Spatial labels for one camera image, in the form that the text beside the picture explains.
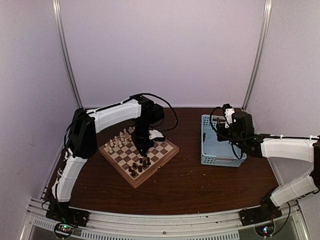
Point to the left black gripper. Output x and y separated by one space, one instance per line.
144 146

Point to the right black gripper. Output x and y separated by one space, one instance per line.
220 128

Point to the wooden chess board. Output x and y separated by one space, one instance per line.
122 154

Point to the light blue plastic basket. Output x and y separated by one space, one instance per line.
218 153

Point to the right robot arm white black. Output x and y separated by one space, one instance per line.
280 147

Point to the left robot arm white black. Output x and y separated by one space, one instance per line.
81 140

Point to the row of white chess pieces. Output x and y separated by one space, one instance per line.
121 142

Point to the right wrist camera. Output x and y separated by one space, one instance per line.
228 112

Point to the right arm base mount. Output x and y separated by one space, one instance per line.
252 216

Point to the right aluminium frame post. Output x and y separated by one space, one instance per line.
263 35

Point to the aluminium frame post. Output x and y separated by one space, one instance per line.
66 56
263 35

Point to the front aluminium rail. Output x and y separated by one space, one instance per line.
221 225

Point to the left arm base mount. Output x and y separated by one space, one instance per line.
70 216

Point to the left aluminium frame post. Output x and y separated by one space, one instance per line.
66 56

